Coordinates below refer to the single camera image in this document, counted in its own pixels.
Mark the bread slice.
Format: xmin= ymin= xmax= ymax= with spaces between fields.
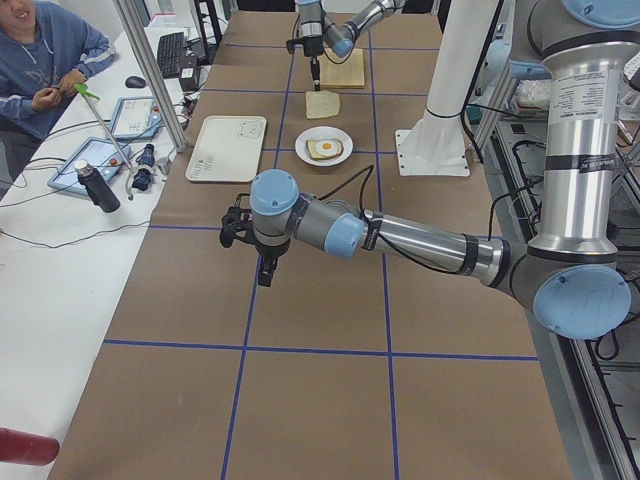
xmin=306 ymin=138 xmax=343 ymax=161
xmin=305 ymin=90 xmax=341 ymax=120

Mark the upper teach pendant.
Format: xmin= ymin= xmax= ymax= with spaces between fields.
xmin=110 ymin=97 xmax=162 ymax=141

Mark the white central column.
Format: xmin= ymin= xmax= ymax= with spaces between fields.
xmin=424 ymin=1 xmax=503 ymax=138

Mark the teach pendant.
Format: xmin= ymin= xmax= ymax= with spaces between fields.
xmin=110 ymin=97 xmax=162 ymax=141
xmin=47 ymin=137 xmax=133 ymax=197

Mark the folded blue umbrella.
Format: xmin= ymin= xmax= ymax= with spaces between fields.
xmin=132 ymin=144 xmax=155 ymax=191

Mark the fried egg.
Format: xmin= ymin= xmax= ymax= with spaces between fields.
xmin=315 ymin=141 xmax=338 ymax=155

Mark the lower teach pendant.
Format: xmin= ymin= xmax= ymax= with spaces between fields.
xmin=47 ymin=137 xmax=133 ymax=197

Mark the cream bear serving tray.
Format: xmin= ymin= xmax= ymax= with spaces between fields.
xmin=185 ymin=115 xmax=267 ymax=183

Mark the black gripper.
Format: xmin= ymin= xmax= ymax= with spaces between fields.
xmin=286 ymin=36 xmax=324 ymax=90
xmin=219 ymin=194 xmax=290 ymax=287

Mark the black computer mouse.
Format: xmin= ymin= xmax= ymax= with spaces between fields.
xmin=125 ymin=76 xmax=146 ymax=89

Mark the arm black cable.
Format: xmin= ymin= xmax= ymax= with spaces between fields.
xmin=314 ymin=163 xmax=506 ymax=274

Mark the green handled reacher stick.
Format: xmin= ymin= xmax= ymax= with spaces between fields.
xmin=73 ymin=82 xmax=134 ymax=175

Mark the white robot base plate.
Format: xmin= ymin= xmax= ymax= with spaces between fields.
xmin=395 ymin=127 xmax=470 ymax=177

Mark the wooden cutting board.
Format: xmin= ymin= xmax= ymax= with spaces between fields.
xmin=320 ymin=48 xmax=365 ymax=89

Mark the bread slice under egg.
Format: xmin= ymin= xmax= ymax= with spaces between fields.
xmin=306 ymin=138 xmax=343 ymax=161

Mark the black water bottle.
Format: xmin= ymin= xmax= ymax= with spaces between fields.
xmin=73 ymin=159 xmax=120 ymax=213

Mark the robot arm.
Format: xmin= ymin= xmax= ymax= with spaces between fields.
xmin=220 ymin=1 xmax=639 ymax=340
xmin=286 ymin=0 xmax=405 ymax=91

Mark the person in blue hoodie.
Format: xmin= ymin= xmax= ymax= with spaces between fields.
xmin=0 ymin=0 xmax=120 ymax=151

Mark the black keyboard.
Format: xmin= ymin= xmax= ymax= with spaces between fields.
xmin=156 ymin=32 xmax=185 ymax=79

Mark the aluminium frame post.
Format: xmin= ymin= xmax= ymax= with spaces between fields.
xmin=113 ymin=0 xmax=189 ymax=153

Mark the red cylinder bottle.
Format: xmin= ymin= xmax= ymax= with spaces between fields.
xmin=0 ymin=427 xmax=60 ymax=466

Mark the white round plate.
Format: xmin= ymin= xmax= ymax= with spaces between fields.
xmin=295 ymin=126 xmax=353 ymax=167

